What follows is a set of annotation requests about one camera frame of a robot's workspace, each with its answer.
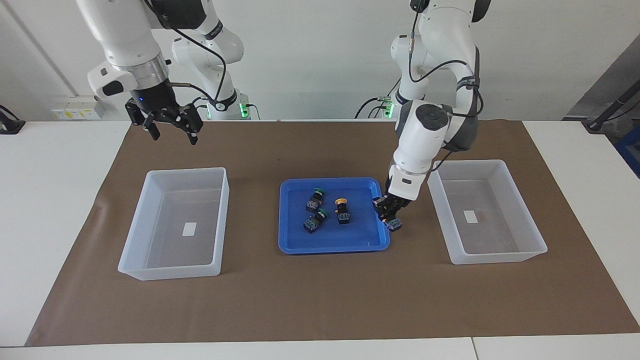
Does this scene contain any green push button switch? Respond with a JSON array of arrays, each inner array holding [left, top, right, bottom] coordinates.
[[305, 187, 327, 213], [302, 209, 329, 234]]

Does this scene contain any blue plastic tray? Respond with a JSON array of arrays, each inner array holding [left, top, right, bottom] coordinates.
[[278, 177, 391, 255]]

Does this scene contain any brown paper table mat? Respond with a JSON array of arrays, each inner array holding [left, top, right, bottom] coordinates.
[[25, 120, 640, 347]]

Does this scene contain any translucent white plastic box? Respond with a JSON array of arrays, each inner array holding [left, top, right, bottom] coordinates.
[[117, 167, 231, 281], [427, 159, 549, 265]]

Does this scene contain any black stand pole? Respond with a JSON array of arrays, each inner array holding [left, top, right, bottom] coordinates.
[[582, 80, 640, 132]]

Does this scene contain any blue crate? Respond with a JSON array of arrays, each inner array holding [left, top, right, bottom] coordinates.
[[615, 125, 640, 178]]

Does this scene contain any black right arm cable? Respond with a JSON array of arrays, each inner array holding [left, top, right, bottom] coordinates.
[[145, 0, 228, 108]]

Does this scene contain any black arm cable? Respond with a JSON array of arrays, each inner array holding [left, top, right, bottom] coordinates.
[[145, 0, 228, 108], [407, 0, 484, 118]]

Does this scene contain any white wall power strip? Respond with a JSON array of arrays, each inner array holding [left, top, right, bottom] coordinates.
[[50, 96, 107, 121]]

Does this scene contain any black clamp mount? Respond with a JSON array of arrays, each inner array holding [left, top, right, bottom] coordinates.
[[0, 105, 27, 135]]

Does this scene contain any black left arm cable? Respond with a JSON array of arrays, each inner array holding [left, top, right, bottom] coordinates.
[[407, 0, 484, 118]]

